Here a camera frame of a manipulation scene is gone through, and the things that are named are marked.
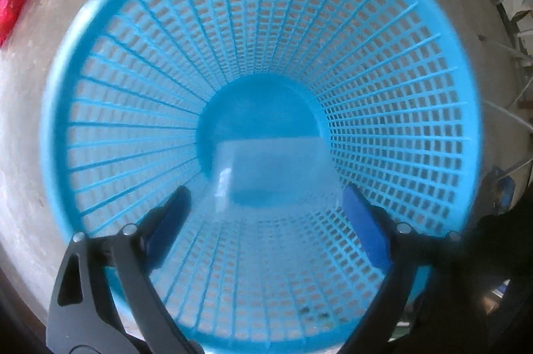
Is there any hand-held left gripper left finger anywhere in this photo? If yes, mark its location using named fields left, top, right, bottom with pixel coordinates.
left=46, top=185, right=205, bottom=354

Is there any blue plastic mesh basket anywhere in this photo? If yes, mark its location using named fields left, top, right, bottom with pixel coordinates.
left=39, top=0, right=484, bottom=354

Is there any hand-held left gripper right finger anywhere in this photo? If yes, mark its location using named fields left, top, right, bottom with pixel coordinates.
left=341, top=183, right=471, bottom=354

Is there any red plastic bag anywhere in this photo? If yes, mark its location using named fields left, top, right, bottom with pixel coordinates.
left=0, top=0, right=46, bottom=48

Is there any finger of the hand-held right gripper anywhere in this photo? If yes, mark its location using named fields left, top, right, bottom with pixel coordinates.
left=483, top=166, right=518, bottom=214

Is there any metal tube frame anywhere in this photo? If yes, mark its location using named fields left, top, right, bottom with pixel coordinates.
left=483, top=16, right=533, bottom=175

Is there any clear plastic container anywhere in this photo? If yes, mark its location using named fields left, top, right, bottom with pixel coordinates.
left=210, top=135, right=348, bottom=213

